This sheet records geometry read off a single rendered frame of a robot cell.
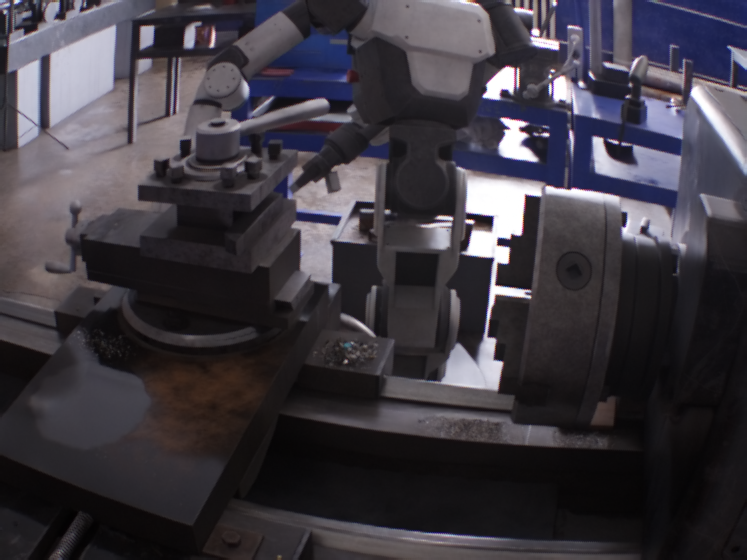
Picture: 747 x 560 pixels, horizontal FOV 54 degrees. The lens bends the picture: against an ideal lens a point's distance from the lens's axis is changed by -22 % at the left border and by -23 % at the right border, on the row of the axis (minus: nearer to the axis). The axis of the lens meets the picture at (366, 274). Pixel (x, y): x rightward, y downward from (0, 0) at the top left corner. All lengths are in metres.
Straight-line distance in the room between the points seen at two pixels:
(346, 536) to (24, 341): 0.68
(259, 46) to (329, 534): 1.07
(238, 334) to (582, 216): 0.49
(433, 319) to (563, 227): 1.13
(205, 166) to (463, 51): 0.80
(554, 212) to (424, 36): 0.95
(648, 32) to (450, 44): 6.32
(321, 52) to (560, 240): 2.15
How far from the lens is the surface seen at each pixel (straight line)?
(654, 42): 8.02
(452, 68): 1.75
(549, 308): 0.80
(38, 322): 1.44
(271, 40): 1.74
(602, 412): 1.19
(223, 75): 1.70
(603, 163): 2.81
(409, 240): 1.81
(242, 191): 1.05
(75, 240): 1.28
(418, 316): 1.93
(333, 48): 2.88
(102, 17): 6.49
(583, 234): 0.82
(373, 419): 1.17
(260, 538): 0.90
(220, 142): 1.10
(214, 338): 1.12
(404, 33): 1.72
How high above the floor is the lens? 1.51
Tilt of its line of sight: 26 degrees down
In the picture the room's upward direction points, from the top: 2 degrees clockwise
